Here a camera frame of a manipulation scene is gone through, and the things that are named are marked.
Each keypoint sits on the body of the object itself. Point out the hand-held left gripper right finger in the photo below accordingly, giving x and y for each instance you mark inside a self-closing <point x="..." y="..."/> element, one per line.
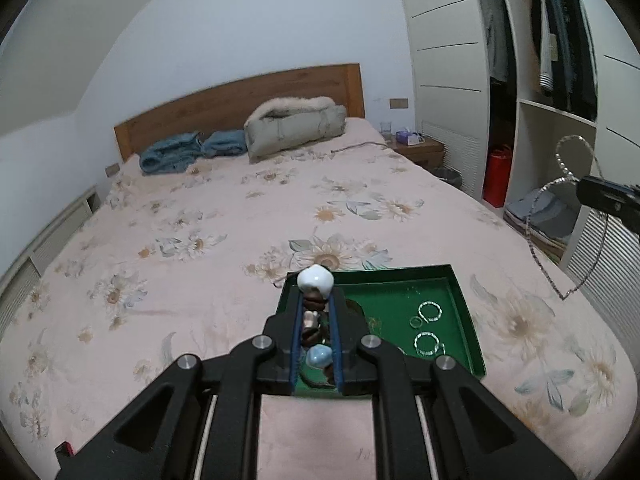
<point x="337" y="355"/>

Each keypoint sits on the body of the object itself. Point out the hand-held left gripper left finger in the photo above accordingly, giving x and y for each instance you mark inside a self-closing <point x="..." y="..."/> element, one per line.
<point x="296" y="355"/>

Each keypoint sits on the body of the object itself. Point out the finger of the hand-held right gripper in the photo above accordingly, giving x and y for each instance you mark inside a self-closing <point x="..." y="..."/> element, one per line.
<point x="625" y="215"/>
<point x="600" y="185"/>

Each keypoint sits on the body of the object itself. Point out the amber bangle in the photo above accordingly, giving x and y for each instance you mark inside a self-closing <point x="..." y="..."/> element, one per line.
<point x="327" y="380"/>

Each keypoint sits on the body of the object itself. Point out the green tray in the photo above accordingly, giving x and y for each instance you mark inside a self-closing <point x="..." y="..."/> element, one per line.
<point x="390" y="300"/>

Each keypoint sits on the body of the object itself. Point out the pile of folded clothes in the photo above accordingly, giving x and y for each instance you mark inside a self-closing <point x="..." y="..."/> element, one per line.
<point x="547" y="217"/>

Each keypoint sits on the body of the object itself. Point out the red bag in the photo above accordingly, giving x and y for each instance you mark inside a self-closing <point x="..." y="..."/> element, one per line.
<point x="497" y="177"/>

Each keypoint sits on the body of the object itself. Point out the bed with floral sheet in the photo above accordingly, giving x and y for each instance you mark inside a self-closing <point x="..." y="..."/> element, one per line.
<point x="200" y="285"/>

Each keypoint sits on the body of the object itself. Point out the dark hanging clothes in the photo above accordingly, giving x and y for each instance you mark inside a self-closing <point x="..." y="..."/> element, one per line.
<point x="575" y="45"/>

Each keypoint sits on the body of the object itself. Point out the striped hanging garment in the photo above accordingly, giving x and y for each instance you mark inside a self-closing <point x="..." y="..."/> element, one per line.
<point x="546" y="45"/>

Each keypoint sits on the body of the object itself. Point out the mesh trash bin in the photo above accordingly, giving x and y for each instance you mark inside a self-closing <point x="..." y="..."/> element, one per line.
<point x="449" y="179"/>

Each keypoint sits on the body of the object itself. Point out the wooden nightstand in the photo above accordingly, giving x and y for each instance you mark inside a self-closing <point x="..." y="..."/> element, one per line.
<point x="425" y="152"/>

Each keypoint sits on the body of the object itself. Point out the grey hanging garment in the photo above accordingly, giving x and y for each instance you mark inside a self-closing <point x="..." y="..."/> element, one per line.
<point x="495" y="35"/>

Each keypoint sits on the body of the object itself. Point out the purple tissue box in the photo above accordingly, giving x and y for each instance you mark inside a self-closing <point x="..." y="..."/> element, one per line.
<point x="407" y="137"/>

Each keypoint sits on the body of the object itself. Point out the white wardrobe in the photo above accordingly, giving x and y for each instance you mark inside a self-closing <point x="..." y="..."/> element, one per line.
<point x="445" y="35"/>

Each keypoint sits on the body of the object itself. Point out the drinking glass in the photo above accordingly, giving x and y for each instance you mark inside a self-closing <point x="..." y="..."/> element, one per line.
<point x="386" y="128"/>

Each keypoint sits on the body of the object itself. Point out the blue folded blanket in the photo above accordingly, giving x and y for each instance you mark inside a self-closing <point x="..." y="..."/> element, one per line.
<point x="170" y="155"/>
<point x="225" y="143"/>

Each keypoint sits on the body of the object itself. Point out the grey fur-hooded jacket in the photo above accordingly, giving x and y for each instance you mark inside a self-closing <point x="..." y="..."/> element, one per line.
<point x="295" y="127"/>

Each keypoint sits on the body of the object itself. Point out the red phone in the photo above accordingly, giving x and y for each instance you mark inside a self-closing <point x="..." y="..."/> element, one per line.
<point x="66" y="446"/>

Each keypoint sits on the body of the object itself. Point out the wooden headboard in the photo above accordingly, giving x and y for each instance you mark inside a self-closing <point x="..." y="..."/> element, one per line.
<point x="225" y="95"/>

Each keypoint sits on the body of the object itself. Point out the white radiator cover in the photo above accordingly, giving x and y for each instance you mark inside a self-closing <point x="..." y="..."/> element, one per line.
<point x="45" y="245"/>

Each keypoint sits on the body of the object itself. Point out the wooden wall switch panel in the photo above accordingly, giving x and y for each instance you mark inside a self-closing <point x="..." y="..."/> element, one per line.
<point x="112" y="169"/>
<point x="399" y="104"/>

